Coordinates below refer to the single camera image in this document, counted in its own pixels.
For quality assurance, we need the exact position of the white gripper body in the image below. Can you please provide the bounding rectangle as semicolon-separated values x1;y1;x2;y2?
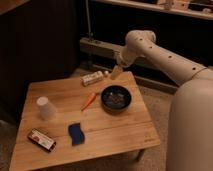
115;51;132;68

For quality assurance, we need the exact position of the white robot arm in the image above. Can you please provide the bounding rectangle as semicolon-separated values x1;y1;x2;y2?
116;30;213;171

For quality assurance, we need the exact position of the orange carrot toy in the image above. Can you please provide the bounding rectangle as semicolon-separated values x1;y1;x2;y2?
81;92;100;111

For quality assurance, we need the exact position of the red and white box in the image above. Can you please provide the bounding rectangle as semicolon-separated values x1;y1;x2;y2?
27;129;56;152

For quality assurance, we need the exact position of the blue sponge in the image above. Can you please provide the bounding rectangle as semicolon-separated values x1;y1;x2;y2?
68;123;85;145

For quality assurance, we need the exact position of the metal pole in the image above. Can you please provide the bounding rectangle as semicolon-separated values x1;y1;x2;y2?
85;0;93;41

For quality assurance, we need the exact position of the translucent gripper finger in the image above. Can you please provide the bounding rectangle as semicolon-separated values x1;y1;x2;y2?
110;65;123;80

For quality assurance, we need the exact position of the wooden table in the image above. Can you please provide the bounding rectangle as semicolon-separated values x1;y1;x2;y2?
9;72;160;171

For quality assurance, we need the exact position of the wooden shelf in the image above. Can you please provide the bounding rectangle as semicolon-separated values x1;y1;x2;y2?
91;0;213;21

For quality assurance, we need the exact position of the dark ceramic bowl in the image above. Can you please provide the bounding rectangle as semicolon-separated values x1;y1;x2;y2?
101;85;132;113

